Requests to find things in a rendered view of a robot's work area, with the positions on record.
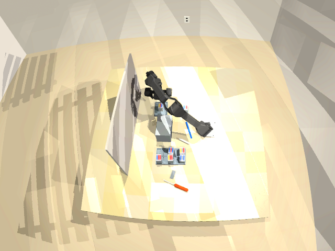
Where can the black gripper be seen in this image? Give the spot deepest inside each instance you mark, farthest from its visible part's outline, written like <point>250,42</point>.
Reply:
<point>148,92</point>

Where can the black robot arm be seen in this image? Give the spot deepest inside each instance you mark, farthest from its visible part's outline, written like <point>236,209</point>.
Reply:
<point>176,109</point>

